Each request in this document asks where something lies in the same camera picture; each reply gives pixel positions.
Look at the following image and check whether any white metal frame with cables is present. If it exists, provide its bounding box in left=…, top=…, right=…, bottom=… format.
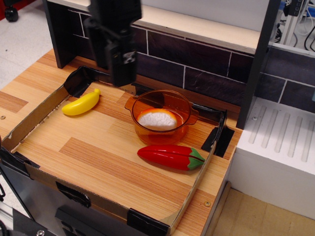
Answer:
left=268, top=0, right=315, bottom=57

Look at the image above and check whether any white sink drainboard unit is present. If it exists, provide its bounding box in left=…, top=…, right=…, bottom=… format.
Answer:
left=228, top=98, right=315, bottom=219

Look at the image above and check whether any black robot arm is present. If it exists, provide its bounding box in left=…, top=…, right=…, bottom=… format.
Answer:
left=83, top=0, right=142, bottom=87

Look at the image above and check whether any black caster wheel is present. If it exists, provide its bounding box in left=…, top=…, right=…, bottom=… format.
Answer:
left=3, top=0, right=19, bottom=22

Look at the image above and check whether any light wooden shelf ledge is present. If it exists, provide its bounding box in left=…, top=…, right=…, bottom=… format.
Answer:
left=46, top=0, right=261, bottom=55

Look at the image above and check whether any dark grey left post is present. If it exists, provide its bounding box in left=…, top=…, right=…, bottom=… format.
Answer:
left=43, top=0, right=77, bottom=69

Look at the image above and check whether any black bracket with screw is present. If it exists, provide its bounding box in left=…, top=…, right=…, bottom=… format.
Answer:
left=7, top=209, right=102, bottom=236

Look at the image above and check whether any cardboard fence with black tape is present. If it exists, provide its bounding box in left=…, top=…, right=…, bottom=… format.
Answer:
left=0, top=63, right=237, bottom=236

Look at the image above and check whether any yellow toy banana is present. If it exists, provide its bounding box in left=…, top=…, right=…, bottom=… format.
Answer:
left=62, top=88, right=101, bottom=116

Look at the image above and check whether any dark grey vertical post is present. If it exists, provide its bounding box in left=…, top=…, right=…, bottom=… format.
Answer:
left=236, top=0, right=281, bottom=129

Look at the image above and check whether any orange transparent plastic pot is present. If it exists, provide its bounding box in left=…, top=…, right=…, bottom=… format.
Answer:
left=125, top=89, right=199, bottom=145

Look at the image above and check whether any red toy chili pepper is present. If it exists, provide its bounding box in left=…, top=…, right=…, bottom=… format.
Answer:
left=137, top=145, right=206, bottom=171

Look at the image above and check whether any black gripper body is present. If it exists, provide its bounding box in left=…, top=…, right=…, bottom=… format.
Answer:
left=83, top=17, right=137, bottom=69

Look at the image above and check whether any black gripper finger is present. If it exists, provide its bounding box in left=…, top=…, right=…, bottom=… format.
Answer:
left=105, top=42, right=137, bottom=87

